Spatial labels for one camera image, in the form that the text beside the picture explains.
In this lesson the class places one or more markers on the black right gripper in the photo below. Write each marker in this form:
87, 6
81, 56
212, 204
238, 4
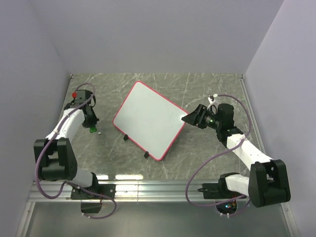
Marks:
196, 117

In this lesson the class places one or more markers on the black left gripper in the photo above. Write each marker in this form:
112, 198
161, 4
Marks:
93, 122

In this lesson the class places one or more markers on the green whiteboard eraser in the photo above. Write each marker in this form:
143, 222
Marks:
93, 129

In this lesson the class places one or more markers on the pink framed whiteboard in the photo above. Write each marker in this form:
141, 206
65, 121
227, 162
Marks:
151, 121

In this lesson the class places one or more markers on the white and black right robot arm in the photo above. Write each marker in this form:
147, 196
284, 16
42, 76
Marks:
267, 183

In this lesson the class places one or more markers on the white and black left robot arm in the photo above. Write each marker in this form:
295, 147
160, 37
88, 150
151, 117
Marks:
54, 155

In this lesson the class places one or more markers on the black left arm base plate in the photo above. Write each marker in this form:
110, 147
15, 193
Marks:
102, 189

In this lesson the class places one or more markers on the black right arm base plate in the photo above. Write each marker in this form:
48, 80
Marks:
213, 191

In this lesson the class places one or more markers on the aluminium mounting rail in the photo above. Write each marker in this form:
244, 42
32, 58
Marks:
133, 191

